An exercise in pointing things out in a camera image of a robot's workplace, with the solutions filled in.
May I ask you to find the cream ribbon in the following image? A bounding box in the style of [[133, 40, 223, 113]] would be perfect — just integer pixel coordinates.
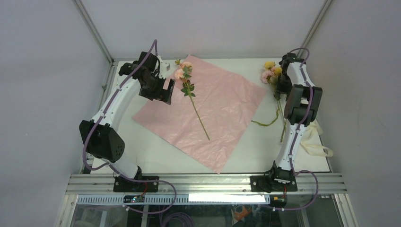
[[300, 121, 333, 157]]

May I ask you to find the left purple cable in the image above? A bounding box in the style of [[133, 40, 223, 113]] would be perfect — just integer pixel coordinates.
[[82, 39, 178, 215]]

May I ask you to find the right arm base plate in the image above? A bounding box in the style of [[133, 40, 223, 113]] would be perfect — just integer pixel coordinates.
[[250, 175, 298, 193]]

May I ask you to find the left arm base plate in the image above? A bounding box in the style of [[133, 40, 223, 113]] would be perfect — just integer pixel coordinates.
[[113, 175, 159, 193]]

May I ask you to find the pink fake flower stem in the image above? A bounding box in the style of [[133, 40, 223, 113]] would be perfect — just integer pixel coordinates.
[[174, 59, 210, 141]]

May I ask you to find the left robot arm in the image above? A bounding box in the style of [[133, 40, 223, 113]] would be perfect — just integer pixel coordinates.
[[79, 52, 175, 192]]

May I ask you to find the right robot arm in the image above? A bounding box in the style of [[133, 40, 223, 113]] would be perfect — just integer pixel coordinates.
[[267, 50, 323, 192]]

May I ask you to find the yellow fake flower stem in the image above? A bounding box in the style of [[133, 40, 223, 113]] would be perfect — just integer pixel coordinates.
[[261, 61, 286, 143]]

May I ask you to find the white led light bar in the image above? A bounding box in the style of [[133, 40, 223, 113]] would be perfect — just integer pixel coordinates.
[[188, 193, 252, 202]]

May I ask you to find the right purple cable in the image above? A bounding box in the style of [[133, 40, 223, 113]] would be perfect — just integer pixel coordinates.
[[260, 47, 320, 211]]

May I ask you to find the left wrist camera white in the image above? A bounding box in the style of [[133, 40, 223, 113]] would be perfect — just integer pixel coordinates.
[[157, 56, 171, 79]]

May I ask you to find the aluminium front rail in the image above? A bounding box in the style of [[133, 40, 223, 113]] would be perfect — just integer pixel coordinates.
[[66, 173, 348, 195]]

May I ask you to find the purple cable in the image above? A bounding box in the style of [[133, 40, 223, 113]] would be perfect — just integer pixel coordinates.
[[82, 39, 178, 215], [260, 47, 320, 211]]

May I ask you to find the pink purple wrapping paper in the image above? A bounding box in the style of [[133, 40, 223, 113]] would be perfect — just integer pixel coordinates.
[[132, 55, 267, 174]]

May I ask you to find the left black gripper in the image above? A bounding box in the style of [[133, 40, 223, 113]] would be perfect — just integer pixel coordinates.
[[140, 74, 175, 105]]

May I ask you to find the white fake flower stem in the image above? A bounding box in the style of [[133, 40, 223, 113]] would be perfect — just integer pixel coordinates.
[[251, 108, 280, 128]]

